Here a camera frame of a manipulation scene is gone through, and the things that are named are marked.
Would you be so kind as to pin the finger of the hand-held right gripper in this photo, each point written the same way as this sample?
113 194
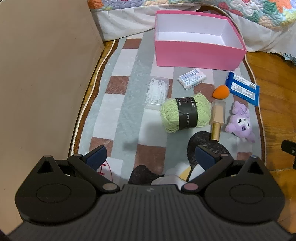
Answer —
289 146

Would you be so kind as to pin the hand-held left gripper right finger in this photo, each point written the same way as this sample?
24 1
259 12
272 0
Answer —
204 157

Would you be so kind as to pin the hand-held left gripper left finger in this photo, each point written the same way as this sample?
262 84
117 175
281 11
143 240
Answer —
97 157

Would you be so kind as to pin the beige foundation bottle gold cap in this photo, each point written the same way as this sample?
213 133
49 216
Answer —
217 113

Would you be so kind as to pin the purple plush toy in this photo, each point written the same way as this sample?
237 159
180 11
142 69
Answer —
240 122

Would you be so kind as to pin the green yarn ball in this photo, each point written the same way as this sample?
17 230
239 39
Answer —
171 113

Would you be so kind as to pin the orange makeup sponge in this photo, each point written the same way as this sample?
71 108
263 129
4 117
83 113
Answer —
221 92

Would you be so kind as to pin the blue wet wipes packet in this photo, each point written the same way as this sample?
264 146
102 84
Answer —
242 89

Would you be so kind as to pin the white tissue pack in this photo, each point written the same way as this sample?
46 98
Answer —
192 78

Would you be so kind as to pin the clear floss pick box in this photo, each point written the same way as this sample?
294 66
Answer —
156 91

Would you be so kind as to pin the pink cardboard box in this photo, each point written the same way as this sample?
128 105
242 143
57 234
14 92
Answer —
196 55

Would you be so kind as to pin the checked grey brown rug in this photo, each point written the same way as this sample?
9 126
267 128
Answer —
124 111

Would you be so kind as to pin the grey papers pile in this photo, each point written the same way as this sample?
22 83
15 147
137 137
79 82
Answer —
290 58

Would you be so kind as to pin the floral quilt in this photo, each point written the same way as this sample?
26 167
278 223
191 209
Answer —
266 14

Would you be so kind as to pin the white bed skirt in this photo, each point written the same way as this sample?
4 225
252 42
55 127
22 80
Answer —
120 23

